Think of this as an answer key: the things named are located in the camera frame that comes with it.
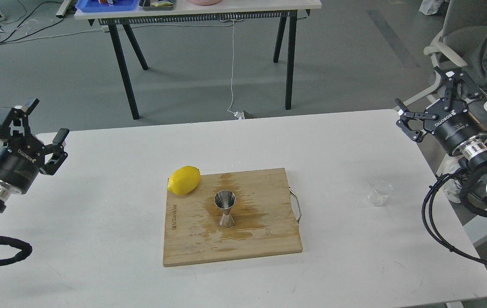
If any pink round plate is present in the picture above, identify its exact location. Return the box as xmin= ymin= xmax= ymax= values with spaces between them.
xmin=189 ymin=0 xmax=222 ymax=6

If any white hanging cable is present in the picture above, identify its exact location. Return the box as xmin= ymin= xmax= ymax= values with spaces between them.
xmin=226 ymin=19 xmax=245 ymax=119

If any background white trestle table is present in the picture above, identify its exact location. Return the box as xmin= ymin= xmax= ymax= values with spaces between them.
xmin=74 ymin=0 xmax=322 ymax=120

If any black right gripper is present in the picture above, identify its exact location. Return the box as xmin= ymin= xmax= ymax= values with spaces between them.
xmin=395 ymin=66 xmax=487 ymax=157

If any blue plastic tray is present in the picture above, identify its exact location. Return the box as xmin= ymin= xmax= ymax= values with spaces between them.
xmin=75 ymin=0 xmax=139 ymax=13

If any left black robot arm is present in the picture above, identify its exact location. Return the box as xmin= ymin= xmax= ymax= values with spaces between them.
xmin=0 ymin=99 xmax=69 ymax=267

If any yellow lemon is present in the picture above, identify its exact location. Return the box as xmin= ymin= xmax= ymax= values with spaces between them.
xmin=167 ymin=166 xmax=201 ymax=195

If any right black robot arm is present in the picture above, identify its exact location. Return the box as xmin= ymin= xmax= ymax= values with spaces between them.
xmin=395 ymin=66 xmax=487 ymax=266

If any steel jigger measuring cup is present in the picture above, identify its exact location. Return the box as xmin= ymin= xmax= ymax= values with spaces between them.
xmin=214 ymin=190 xmax=236 ymax=229

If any clear glass beaker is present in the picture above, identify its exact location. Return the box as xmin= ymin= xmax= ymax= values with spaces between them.
xmin=367 ymin=180 xmax=393 ymax=207

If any bamboo cutting board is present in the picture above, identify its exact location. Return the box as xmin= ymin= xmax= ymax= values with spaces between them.
xmin=163 ymin=168 xmax=303 ymax=267

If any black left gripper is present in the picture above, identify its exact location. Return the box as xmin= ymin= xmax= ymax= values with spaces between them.
xmin=0 ymin=99 xmax=70 ymax=195

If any grey tray with items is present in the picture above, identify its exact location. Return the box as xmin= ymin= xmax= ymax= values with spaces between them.
xmin=138 ymin=0 xmax=176 ymax=11

